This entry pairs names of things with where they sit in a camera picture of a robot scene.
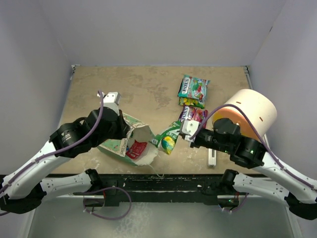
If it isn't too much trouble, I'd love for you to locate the green patterned paper bag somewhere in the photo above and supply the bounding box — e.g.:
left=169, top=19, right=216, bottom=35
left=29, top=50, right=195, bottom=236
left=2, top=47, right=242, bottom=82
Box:
left=97, top=114, right=159, bottom=168

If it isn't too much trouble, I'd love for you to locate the red snack packet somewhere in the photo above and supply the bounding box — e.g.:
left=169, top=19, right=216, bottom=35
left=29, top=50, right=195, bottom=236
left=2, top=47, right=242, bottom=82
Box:
left=126, top=140, right=147, bottom=160

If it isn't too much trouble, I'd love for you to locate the purple Fox's candy bag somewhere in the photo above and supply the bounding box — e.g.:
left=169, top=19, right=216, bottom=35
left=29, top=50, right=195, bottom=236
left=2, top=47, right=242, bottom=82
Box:
left=178, top=105, right=208, bottom=122

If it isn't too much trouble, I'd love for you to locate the green yellow Fox's candy bag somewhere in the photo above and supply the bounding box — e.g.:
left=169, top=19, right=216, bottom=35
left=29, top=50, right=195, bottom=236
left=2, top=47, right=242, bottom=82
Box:
left=179, top=97, right=205, bottom=109

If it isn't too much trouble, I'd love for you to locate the teal pink snack packet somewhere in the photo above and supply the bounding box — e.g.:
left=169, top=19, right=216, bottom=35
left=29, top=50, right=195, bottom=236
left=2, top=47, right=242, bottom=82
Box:
left=178, top=75, right=210, bottom=100

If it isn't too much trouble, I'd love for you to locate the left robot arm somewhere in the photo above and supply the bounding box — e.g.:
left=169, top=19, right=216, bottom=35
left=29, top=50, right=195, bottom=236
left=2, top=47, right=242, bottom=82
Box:
left=0, top=107, right=129, bottom=216

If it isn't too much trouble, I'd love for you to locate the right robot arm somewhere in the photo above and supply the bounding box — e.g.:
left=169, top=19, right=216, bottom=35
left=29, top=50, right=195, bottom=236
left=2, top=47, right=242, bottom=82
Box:
left=180, top=118, right=317, bottom=220

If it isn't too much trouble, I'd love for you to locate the small white plastic clip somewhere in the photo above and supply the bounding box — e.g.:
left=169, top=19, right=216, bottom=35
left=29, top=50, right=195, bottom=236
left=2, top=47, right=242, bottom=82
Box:
left=208, top=149, right=216, bottom=167

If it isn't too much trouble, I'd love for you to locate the large cream cylinder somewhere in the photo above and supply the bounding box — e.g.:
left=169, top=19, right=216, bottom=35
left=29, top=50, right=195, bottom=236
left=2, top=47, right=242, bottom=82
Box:
left=212, top=89, right=277, bottom=140

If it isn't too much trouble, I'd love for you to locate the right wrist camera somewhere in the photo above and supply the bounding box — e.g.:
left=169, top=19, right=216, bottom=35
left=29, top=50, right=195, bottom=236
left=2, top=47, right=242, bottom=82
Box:
left=179, top=120, right=200, bottom=142

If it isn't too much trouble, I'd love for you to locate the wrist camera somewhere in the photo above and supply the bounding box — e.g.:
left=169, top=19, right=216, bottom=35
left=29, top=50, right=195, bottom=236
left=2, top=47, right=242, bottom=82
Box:
left=97, top=92, right=121, bottom=115
left=179, top=120, right=200, bottom=142

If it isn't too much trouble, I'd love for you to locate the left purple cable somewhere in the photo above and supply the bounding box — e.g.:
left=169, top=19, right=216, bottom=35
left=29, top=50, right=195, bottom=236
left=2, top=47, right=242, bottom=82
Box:
left=0, top=89, right=105, bottom=216

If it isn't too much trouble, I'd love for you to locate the purple cable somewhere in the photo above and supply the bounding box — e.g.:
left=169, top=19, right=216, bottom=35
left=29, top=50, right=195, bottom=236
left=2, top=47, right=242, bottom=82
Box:
left=0, top=89, right=105, bottom=216
left=189, top=104, right=317, bottom=214

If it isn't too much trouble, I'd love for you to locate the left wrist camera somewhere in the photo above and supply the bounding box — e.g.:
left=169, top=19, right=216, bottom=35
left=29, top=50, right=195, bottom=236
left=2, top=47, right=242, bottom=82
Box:
left=97, top=92, right=121, bottom=115

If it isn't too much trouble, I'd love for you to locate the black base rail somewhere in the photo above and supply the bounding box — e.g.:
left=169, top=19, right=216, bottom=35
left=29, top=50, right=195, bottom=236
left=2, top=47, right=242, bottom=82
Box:
left=64, top=173, right=251, bottom=208

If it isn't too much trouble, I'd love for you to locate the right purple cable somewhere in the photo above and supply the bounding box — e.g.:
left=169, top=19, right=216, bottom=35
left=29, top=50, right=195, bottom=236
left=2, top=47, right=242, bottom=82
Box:
left=189, top=104, right=317, bottom=214

